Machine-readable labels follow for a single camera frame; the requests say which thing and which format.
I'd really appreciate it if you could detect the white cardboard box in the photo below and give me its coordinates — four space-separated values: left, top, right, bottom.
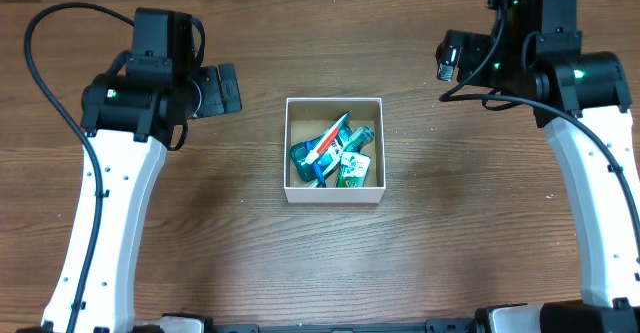
283 97 387 204

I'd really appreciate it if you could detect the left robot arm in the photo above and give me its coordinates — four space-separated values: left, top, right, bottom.
39 8 242 332

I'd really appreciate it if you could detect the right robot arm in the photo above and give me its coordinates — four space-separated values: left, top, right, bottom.
425 0 639 333

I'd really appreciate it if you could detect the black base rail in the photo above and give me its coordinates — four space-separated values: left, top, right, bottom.
205 318 486 333

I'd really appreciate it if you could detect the teal toothpaste tube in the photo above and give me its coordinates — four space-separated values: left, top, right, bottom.
303 111 350 165

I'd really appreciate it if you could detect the green toothbrush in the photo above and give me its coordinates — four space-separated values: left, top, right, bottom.
308 126 375 188

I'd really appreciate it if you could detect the blue disposable razor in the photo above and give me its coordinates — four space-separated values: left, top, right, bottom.
305 141 326 188

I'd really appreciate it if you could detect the blue mouthwash bottle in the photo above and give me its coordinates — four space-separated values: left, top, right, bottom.
290 125 375 182

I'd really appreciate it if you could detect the green floss packet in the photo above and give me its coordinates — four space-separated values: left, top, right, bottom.
335 152 371 188

